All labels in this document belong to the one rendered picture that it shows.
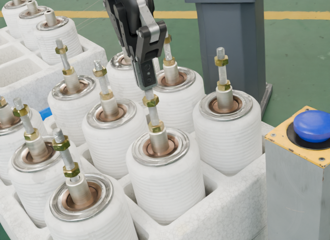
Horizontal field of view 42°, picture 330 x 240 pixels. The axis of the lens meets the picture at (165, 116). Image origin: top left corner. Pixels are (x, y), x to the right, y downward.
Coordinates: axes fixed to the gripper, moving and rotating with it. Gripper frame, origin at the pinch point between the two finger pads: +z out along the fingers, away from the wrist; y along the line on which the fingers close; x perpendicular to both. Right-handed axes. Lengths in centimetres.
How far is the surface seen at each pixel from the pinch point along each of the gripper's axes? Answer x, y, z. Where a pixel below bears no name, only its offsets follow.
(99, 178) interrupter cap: 8.7, -1.0, 10.9
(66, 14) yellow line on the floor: -13, 134, 35
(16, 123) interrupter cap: 15.9, 18.5, 10.7
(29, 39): 8, 64, 15
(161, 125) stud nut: -0.5, -0.5, 7.5
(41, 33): 5, 53, 11
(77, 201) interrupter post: 12.0, -3.5, 10.7
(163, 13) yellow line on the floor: -43, 103, 35
